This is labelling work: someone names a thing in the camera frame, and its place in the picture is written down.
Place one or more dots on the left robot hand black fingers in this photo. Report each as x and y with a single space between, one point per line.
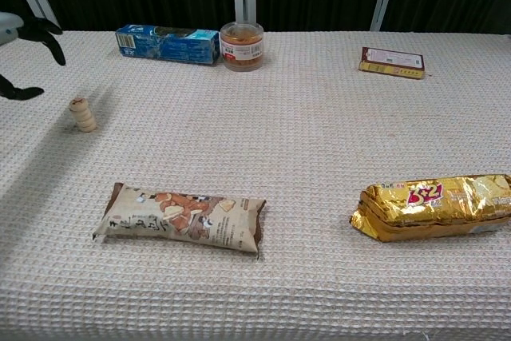
36 29

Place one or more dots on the wooden chess piece cross mark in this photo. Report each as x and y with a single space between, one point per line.
78 103

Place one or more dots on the blue cookie box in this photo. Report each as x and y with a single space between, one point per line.
171 46

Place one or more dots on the clear plastic snack jar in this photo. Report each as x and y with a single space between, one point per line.
242 48

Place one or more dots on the beige snack bag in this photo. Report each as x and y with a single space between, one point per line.
179 217

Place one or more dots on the beige waffle tablecloth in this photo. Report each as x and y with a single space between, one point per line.
279 137

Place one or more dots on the red and yellow box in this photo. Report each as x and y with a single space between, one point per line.
393 62

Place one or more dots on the gold foil cracker pack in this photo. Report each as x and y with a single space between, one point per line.
431 209

